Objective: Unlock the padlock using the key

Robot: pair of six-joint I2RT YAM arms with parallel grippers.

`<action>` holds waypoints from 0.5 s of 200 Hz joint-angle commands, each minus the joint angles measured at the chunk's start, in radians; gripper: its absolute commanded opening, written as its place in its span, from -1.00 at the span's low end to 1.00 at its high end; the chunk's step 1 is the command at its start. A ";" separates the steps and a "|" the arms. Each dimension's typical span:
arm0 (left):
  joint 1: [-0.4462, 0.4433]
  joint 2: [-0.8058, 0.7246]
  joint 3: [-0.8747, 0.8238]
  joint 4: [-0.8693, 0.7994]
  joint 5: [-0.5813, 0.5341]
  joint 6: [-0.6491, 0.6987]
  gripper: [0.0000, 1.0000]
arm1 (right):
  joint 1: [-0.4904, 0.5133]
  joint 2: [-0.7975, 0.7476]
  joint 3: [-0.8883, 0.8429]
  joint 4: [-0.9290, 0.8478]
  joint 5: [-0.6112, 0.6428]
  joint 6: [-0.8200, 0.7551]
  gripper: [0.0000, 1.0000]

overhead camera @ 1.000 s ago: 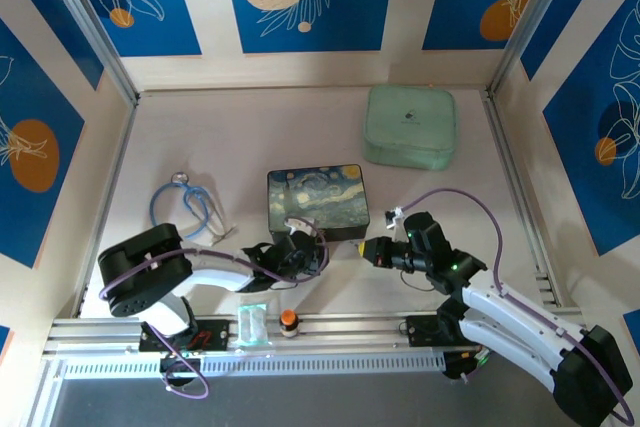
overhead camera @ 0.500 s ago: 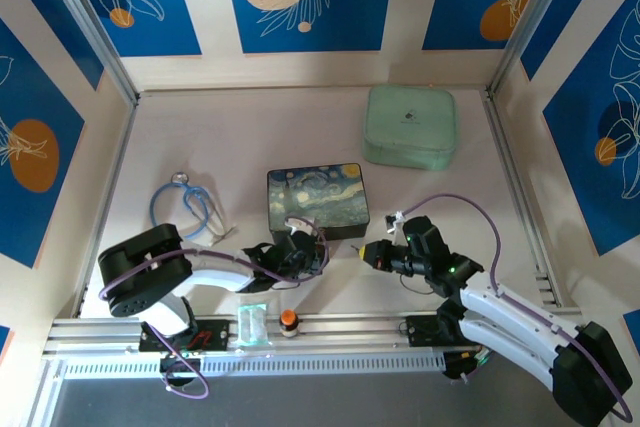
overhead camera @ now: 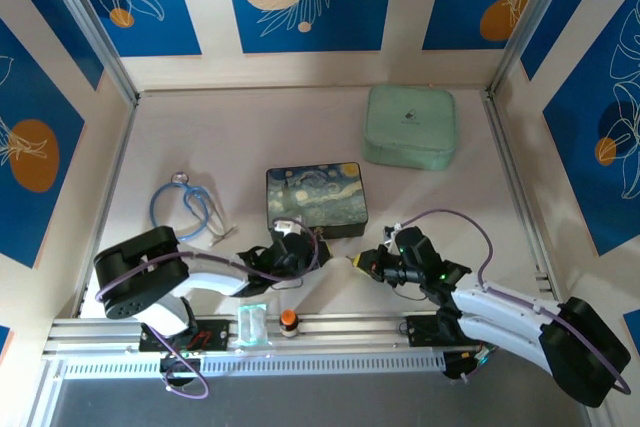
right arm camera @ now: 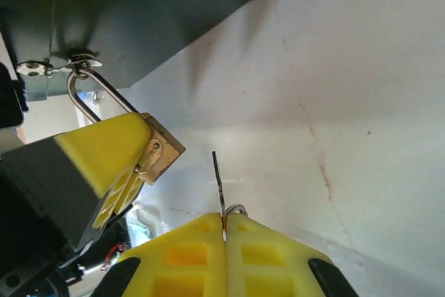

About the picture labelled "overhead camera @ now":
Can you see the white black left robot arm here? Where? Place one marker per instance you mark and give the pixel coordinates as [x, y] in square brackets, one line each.
[210, 274]

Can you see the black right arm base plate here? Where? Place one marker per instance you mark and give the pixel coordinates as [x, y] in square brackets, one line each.
[422, 331]

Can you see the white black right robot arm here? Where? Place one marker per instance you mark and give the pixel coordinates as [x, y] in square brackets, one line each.
[505, 317]

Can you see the starry night painted box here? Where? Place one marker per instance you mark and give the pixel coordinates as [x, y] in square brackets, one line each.
[317, 194]

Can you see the aluminium frame cross rail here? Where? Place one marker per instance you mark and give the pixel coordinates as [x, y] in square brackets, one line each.
[350, 329]

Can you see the clear plastic gauze packet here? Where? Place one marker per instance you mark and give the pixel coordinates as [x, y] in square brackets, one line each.
[252, 324]

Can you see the mint green zip case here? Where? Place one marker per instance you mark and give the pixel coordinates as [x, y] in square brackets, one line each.
[411, 127]

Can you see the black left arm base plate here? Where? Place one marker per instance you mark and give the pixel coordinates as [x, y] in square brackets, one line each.
[210, 336]

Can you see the aluminium frame post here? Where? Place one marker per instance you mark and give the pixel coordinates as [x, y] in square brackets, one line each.
[90, 27]
[530, 17]

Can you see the blue stethoscope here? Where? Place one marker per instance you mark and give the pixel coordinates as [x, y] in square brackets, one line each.
[192, 207]

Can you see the aluminium table side rail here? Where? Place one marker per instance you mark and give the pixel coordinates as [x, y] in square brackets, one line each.
[520, 197]

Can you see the orange capped small bottle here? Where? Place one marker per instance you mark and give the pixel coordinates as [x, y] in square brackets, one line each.
[289, 322]

